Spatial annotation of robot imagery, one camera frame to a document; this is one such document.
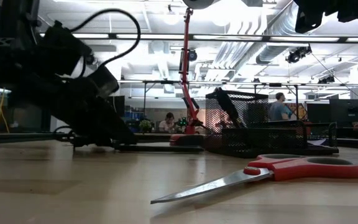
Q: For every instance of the red desk lamp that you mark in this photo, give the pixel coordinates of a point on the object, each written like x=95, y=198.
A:
x=184, y=77

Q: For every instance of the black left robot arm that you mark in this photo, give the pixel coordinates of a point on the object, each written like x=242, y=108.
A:
x=8, y=18

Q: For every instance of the black monitor on stand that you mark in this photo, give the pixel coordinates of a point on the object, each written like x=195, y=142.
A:
x=120, y=105

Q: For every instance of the black ceiling-mounted spotlight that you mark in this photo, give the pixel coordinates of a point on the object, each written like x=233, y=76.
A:
x=297, y=55

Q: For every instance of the black aluminium table frame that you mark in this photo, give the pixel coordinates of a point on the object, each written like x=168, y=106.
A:
x=26, y=136

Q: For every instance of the long ceiling light strip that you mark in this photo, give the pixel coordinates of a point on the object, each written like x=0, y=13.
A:
x=228, y=38

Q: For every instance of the green potted plant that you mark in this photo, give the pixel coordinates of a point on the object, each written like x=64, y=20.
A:
x=145, y=126

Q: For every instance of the black pen with silver middle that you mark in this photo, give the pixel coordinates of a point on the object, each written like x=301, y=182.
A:
x=227, y=105

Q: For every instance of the colourful patchwork wall hanging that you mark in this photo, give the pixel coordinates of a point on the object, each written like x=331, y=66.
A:
x=300, y=112

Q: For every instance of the standing person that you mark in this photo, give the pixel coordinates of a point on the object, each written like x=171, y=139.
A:
x=278, y=110

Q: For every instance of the wide black monitor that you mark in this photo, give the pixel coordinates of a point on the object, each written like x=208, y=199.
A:
x=348, y=112

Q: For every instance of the black mesh desk organizer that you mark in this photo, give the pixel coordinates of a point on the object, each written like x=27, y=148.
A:
x=259, y=140

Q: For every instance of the seated person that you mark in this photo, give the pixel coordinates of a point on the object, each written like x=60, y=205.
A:
x=167, y=124

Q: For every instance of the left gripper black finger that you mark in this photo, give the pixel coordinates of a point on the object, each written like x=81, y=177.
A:
x=104, y=124

